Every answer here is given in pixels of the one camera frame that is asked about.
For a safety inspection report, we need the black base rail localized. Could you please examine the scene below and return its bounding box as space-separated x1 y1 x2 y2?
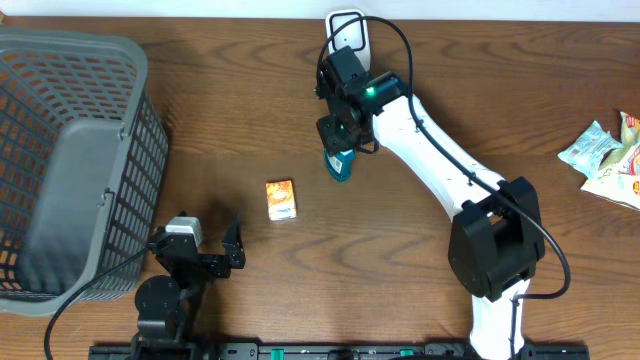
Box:
89 341 591 360

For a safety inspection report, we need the grey plastic basket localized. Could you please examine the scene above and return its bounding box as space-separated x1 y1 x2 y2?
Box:
1 27 168 317

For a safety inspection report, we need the yellow snack bag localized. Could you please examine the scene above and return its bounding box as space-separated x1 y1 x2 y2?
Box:
581 111 639 210

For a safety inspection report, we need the white barcode scanner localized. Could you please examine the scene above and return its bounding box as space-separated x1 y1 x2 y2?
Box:
325 9 371 70

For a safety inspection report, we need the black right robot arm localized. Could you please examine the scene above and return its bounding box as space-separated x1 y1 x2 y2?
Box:
316 69 545 359

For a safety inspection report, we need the teal wet wipes pack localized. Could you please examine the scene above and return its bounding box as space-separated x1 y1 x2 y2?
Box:
558 121 622 179

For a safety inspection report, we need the orange small carton box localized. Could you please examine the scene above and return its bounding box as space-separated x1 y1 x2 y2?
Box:
266 180 297 221

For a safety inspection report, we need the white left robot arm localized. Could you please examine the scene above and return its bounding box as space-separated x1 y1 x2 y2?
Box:
129 212 246 360

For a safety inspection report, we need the blue mouthwash bottle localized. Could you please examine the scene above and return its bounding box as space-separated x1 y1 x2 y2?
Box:
324 150 356 182

